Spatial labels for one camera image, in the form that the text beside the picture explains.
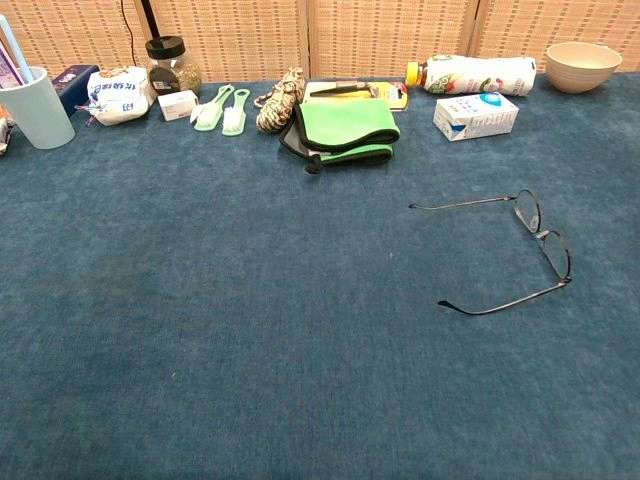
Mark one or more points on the black wire eyeglasses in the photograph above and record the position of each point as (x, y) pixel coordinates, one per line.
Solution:
(541, 233)

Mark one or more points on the grey cloth with black edge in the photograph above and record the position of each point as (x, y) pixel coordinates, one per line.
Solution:
(292, 140)

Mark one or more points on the folded green cloth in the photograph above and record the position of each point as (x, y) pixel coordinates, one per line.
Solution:
(345, 122)

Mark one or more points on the green brush with white bristles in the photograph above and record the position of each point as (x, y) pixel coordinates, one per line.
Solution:
(234, 120)
(210, 114)

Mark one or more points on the razor on yellow blister card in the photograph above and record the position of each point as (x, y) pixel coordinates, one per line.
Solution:
(385, 90)

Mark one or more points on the small white box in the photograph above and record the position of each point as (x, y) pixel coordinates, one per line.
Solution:
(176, 106)

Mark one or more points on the white and blue carton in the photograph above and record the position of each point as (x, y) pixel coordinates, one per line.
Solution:
(475, 117)

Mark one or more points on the bamboo folding screen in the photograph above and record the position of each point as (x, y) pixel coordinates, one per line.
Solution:
(390, 35)

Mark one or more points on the white-labelled bottle with yellow cap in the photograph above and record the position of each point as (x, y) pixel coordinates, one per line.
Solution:
(475, 75)

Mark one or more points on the glass jar with black lid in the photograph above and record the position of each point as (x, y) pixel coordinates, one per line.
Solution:
(172, 65)

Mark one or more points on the white printed powder bag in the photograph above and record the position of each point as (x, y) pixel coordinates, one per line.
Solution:
(117, 97)

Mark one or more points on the black stand pole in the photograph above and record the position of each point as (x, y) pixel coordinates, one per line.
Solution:
(149, 17)

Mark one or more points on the dark blue cardboard box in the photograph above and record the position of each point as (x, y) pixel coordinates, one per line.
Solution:
(75, 82)

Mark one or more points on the light blue plastic cup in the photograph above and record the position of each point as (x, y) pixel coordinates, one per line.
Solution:
(40, 115)

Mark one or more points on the beige bowl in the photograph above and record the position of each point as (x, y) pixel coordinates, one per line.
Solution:
(582, 70)

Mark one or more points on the purple toothpaste tube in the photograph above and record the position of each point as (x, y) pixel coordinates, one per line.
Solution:
(7, 67)

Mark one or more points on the light blue toothbrush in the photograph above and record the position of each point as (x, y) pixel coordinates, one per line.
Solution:
(15, 47)

